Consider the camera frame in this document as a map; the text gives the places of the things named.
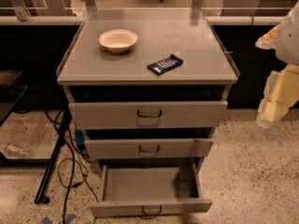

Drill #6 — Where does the grey bottom drawer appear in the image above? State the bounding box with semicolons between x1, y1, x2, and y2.
90;160;212;217

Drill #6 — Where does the grey drawer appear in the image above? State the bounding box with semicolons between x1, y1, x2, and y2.
90;160;212;217
85;138;213;159
69;101;227;130

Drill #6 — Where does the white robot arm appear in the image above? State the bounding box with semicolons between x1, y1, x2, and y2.
255;2;299;129

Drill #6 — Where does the grey top drawer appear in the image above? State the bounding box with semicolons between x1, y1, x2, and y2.
69;101;227;130

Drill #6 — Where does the grey middle drawer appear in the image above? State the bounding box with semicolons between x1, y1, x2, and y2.
85;138;213;159

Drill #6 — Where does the grey drawer cabinet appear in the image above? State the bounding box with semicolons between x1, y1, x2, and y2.
56;8;241;173

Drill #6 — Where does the dark blue snack packet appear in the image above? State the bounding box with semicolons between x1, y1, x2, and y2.
147;54;183;76

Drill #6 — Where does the white paper bowl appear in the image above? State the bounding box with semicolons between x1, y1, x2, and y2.
98;29;138;54

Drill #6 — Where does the blue tape cross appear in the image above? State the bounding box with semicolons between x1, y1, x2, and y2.
41;214;77;224

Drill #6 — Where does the black tripod leg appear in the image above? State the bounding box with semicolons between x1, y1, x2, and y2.
35;109;72;204

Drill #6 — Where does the dark side table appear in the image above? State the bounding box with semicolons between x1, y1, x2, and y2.
0;70;27;125

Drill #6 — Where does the clear plastic bottle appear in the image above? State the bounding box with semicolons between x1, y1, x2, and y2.
3;144;27;156

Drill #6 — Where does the black floor cable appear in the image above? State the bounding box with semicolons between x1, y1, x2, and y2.
43;109;100;224

